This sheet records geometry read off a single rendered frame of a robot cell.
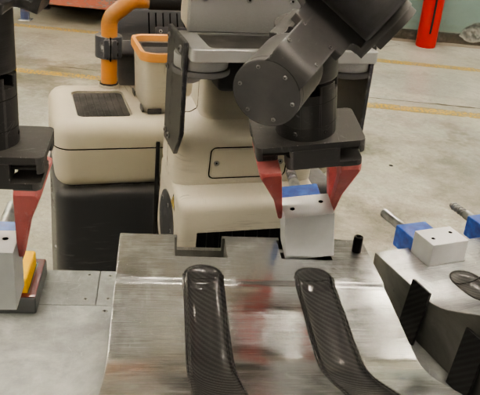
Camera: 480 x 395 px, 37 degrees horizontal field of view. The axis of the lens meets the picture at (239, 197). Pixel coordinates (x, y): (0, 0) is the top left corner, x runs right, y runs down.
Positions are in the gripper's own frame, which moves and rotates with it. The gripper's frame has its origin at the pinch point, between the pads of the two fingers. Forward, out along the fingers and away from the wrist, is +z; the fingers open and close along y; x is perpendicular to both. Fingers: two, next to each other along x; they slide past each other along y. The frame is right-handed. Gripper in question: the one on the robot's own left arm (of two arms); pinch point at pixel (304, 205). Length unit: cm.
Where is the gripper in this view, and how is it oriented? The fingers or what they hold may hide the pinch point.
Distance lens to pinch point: 73.8
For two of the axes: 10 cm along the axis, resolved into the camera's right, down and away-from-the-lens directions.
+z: 0.4, 8.2, 5.6
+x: -1.0, -5.6, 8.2
